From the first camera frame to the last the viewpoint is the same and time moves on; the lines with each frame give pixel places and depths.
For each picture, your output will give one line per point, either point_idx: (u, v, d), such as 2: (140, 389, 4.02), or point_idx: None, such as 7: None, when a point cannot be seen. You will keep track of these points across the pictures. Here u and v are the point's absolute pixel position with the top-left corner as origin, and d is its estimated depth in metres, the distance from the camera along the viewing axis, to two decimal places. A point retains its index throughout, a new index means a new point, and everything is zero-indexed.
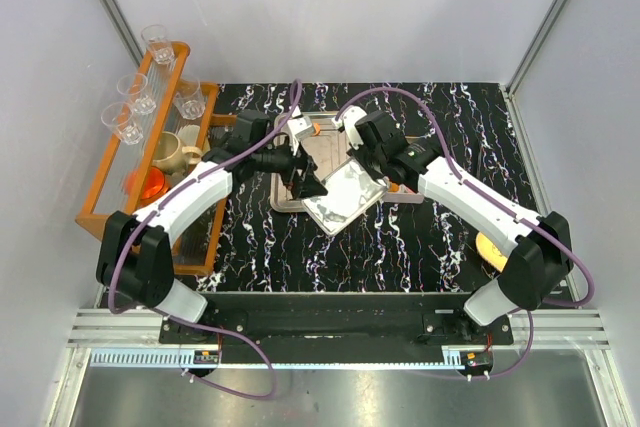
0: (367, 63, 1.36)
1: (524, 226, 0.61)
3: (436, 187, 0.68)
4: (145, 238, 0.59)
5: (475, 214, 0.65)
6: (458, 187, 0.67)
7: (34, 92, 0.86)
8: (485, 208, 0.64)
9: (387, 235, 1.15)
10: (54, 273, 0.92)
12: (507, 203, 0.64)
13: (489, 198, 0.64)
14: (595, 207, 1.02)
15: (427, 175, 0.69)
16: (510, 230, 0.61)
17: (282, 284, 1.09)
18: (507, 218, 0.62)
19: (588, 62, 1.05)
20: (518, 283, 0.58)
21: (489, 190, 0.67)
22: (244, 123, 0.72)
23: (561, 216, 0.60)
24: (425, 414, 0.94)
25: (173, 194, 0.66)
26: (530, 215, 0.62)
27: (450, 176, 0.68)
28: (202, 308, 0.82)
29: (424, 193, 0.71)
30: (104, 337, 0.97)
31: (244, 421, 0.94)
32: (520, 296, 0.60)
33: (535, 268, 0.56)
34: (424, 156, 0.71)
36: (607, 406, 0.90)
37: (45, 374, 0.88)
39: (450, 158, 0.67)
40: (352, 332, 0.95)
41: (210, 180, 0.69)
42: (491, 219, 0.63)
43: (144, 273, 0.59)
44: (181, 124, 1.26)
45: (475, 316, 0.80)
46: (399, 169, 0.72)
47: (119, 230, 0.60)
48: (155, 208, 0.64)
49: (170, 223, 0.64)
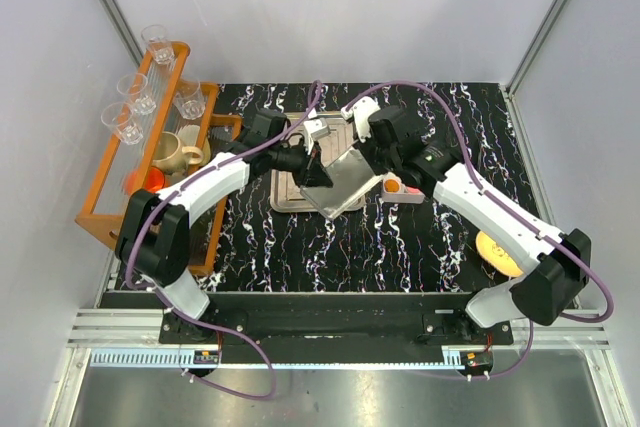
0: (367, 63, 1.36)
1: (546, 243, 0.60)
3: (455, 195, 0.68)
4: (167, 215, 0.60)
5: (495, 228, 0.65)
6: (478, 198, 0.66)
7: (35, 92, 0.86)
8: (506, 222, 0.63)
9: (387, 235, 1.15)
10: (55, 273, 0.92)
12: (529, 219, 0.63)
13: (510, 212, 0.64)
14: (595, 207, 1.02)
15: (445, 182, 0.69)
16: (532, 248, 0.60)
17: (282, 284, 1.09)
18: (529, 234, 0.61)
19: (588, 63, 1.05)
20: (536, 300, 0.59)
21: (510, 202, 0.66)
22: (262, 119, 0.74)
23: (583, 234, 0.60)
24: (424, 414, 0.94)
25: (196, 177, 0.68)
26: (553, 233, 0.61)
27: (470, 185, 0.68)
28: (205, 306, 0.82)
29: (441, 199, 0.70)
30: (104, 337, 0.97)
31: (244, 421, 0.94)
32: (535, 309, 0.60)
33: (557, 288, 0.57)
34: (442, 162, 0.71)
36: (607, 406, 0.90)
37: (45, 374, 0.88)
39: (470, 166, 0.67)
40: (352, 332, 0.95)
41: (230, 167, 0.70)
42: (513, 235, 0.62)
43: (162, 247, 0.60)
44: (181, 124, 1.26)
45: (477, 319, 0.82)
46: (415, 173, 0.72)
47: (141, 208, 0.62)
48: (177, 189, 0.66)
49: (190, 204, 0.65)
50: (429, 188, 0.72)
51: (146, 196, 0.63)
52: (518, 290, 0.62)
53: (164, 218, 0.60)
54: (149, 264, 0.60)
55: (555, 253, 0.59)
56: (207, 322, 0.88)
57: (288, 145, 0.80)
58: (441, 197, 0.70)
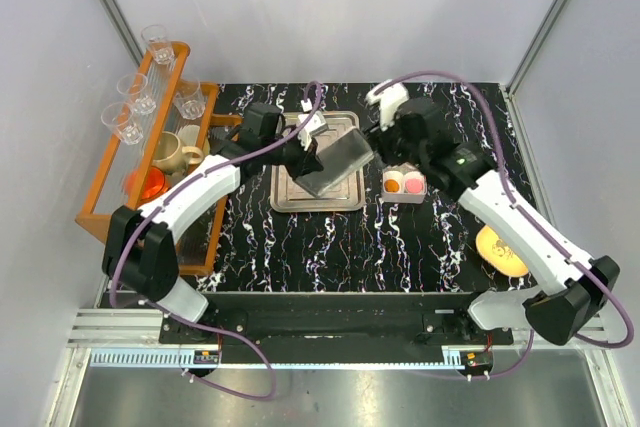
0: (367, 63, 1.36)
1: (575, 269, 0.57)
3: (483, 205, 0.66)
4: (149, 233, 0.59)
5: (522, 245, 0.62)
6: (508, 211, 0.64)
7: (35, 92, 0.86)
8: (535, 242, 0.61)
9: (387, 235, 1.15)
10: (55, 273, 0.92)
12: (560, 239, 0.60)
13: (540, 231, 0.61)
14: (595, 206, 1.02)
15: (476, 189, 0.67)
16: (560, 272, 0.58)
17: (282, 284, 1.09)
18: (559, 257, 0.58)
19: (588, 63, 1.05)
20: (553, 321, 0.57)
21: (541, 218, 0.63)
22: (254, 117, 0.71)
23: (615, 265, 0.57)
24: (424, 414, 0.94)
25: (180, 189, 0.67)
26: (583, 257, 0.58)
27: (501, 197, 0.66)
28: (204, 308, 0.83)
29: (468, 206, 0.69)
30: (104, 337, 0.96)
31: (244, 421, 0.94)
32: (548, 329, 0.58)
33: (578, 316, 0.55)
34: (473, 167, 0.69)
36: (607, 406, 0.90)
37: (45, 374, 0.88)
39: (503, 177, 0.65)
40: (353, 332, 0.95)
41: (217, 175, 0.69)
42: (540, 256, 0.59)
43: (147, 269, 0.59)
44: (181, 124, 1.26)
45: (479, 322, 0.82)
46: (443, 174, 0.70)
47: (122, 226, 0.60)
48: (160, 204, 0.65)
49: (174, 220, 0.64)
50: (456, 192, 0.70)
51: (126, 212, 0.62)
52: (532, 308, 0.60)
53: (147, 237, 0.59)
54: (137, 281, 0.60)
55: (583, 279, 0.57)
56: (207, 323, 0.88)
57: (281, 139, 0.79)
58: (469, 204, 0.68)
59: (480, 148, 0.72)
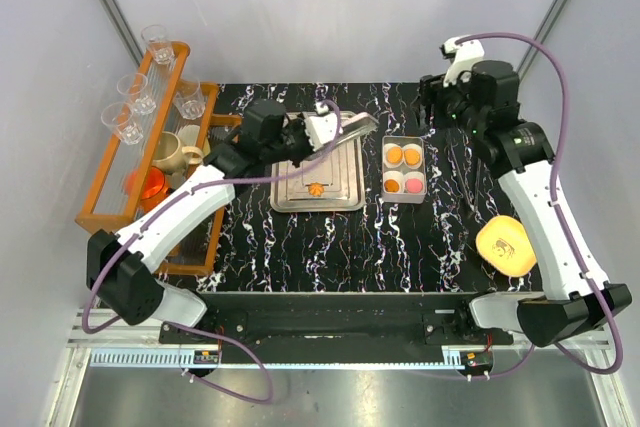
0: (368, 63, 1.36)
1: (586, 284, 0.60)
3: (523, 193, 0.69)
4: (123, 263, 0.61)
5: (545, 243, 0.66)
6: (544, 207, 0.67)
7: (35, 92, 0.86)
8: (558, 248, 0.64)
9: (387, 235, 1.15)
10: (55, 273, 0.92)
12: (583, 252, 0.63)
13: (567, 239, 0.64)
14: (595, 207, 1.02)
15: (522, 174, 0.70)
16: (570, 282, 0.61)
17: (282, 284, 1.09)
18: (574, 269, 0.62)
19: (589, 63, 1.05)
20: (541, 323, 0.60)
21: (574, 226, 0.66)
22: (253, 121, 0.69)
23: (629, 296, 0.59)
24: (424, 414, 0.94)
25: (161, 212, 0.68)
26: (599, 277, 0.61)
27: (543, 190, 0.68)
28: (201, 314, 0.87)
29: (508, 187, 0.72)
30: (103, 337, 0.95)
31: (244, 421, 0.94)
32: (533, 326, 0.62)
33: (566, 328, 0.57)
34: (527, 151, 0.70)
36: (607, 406, 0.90)
37: (45, 374, 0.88)
39: (554, 172, 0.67)
40: (353, 332, 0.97)
41: (203, 193, 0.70)
42: (558, 261, 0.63)
43: (122, 298, 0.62)
44: (181, 124, 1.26)
45: (475, 316, 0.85)
46: (494, 147, 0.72)
47: (100, 251, 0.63)
48: (137, 230, 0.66)
49: (153, 246, 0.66)
50: (502, 168, 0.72)
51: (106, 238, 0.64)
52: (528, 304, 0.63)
53: (121, 265, 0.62)
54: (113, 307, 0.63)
55: (590, 296, 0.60)
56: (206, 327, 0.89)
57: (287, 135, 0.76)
58: (508, 186, 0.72)
59: (542, 133, 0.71)
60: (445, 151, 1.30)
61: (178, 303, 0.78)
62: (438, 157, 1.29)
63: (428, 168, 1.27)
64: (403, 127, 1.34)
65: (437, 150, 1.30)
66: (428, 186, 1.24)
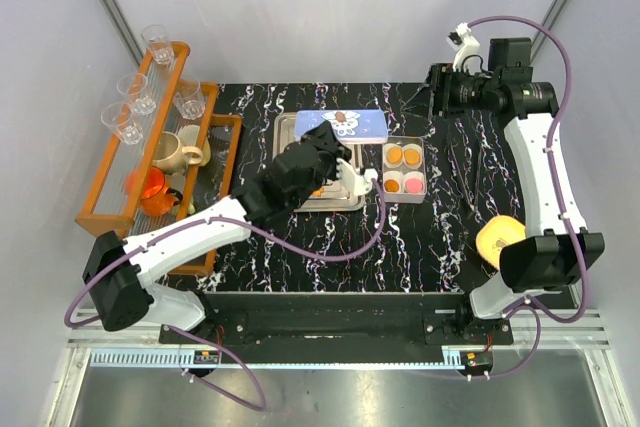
0: (368, 62, 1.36)
1: (562, 224, 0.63)
3: (521, 138, 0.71)
4: (117, 274, 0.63)
5: (531, 183, 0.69)
6: (538, 152, 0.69)
7: (35, 92, 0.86)
8: (542, 188, 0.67)
9: (387, 235, 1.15)
10: (55, 273, 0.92)
12: (567, 198, 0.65)
13: (553, 182, 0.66)
14: (595, 207, 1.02)
15: (523, 122, 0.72)
16: (546, 220, 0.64)
17: (282, 284, 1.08)
18: (554, 210, 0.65)
19: (589, 62, 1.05)
20: (517, 266, 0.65)
21: (564, 173, 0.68)
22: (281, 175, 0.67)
23: (602, 243, 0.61)
24: (424, 414, 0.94)
25: (171, 232, 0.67)
26: (577, 222, 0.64)
27: (541, 139, 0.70)
28: (196, 322, 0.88)
29: (509, 133, 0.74)
30: (104, 337, 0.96)
31: (244, 421, 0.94)
32: (510, 270, 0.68)
33: (535, 261, 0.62)
34: (533, 103, 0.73)
36: (606, 406, 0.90)
37: (45, 374, 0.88)
39: (555, 123, 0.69)
40: (352, 332, 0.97)
41: (221, 225, 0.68)
42: (539, 201, 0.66)
43: (108, 304, 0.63)
44: (181, 124, 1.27)
45: (474, 307, 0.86)
46: (503, 96, 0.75)
47: (103, 252, 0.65)
48: (144, 243, 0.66)
49: (153, 263, 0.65)
50: (506, 118, 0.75)
51: (112, 241, 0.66)
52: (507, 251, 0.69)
53: (116, 276, 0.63)
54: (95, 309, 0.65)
55: (563, 235, 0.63)
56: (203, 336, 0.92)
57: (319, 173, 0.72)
58: (509, 132, 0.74)
59: (552, 90, 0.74)
60: (445, 151, 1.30)
61: (174, 308, 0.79)
62: (438, 157, 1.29)
63: (428, 168, 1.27)
64: (403, 127, 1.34)
65: (437, 150, 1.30)
66: (428, 186, 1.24)
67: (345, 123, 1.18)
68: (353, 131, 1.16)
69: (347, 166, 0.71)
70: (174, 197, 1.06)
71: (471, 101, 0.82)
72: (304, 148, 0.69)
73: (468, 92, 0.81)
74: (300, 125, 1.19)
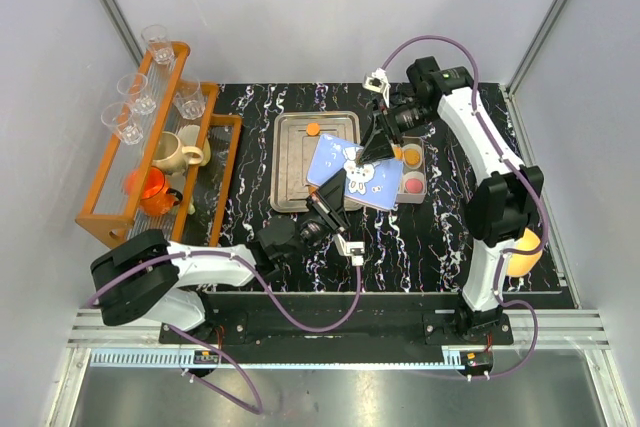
0: (368, 62, 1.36)
1: (505, 166, 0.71)
3: (451, 110, 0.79)
4: (156, 271, 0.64)
5: (472, 142, 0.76)
6: (469, 117, 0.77)
7: (35, 92, 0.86)
8: (480, 143, 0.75)
9: (387, 235, 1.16)
10: (55, 272, 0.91)
12: (502, 145, 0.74)
13: (486, 136, 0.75)
14: (598, 206, 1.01)
15: (449, 96, 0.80)
16: (491, 166, 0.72)
17: (282, 284, 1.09)
18: (494, 156, 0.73)
19: (588, 62, 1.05)
20: (479, 217, 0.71)
21: (494, 128, 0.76)
22: (267, 234, 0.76)
23: (539, 172, 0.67)
24: (424, 414, 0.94)
25: (208, 252, 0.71)
26: (515, 161, 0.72)
27: (467, 105, 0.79)
28: (194, 325, 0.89)
29: (443, 113, 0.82)
30: (104, 336, 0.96)
31: (243, 421, 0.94)
32: (475, 223, 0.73)
33: (492, 202, 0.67)
34: (456, 80, 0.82)
36: (607, 407, 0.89)
37: (44, 374, 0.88)
39: (473, 89, 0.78)
40: (352, 332, 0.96)
41: (238, 264, 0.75)
42: (481, 153, 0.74)
43: (127, 296, 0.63)
44: (181, 124, 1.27)
45: (472, 301, 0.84)
46: (428, 84, 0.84)
47: (143, 246, 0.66)
48: (185, 251, 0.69)
49: (184, 272, 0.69)
50: (437, 100, 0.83)
51: (154, 238, 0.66)
52: (468, 208, 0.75)
53: (153, 272, 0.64)
54: (107, 299, 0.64)
55: (507, 174, 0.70)
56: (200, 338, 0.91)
57: (307, 232, 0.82)
58: (443, 111, 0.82)
59: (467, 73, 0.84)
60: (445, 151, 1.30)
61: (173, 309, 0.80)
62: (438, 157, 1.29)
63: (428, 168, 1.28)
64: None
65: (437, 149, 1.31)
66: (428, 186, 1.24)
67: (362, 170, 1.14)
68: (363, 187, 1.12)
69: (340, 238, 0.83)
70: (174, 197, 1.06)
71: (417, 122, 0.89)
72: (284, 224, 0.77)
73: (411, 116, 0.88)
74: (319, 155, 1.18)
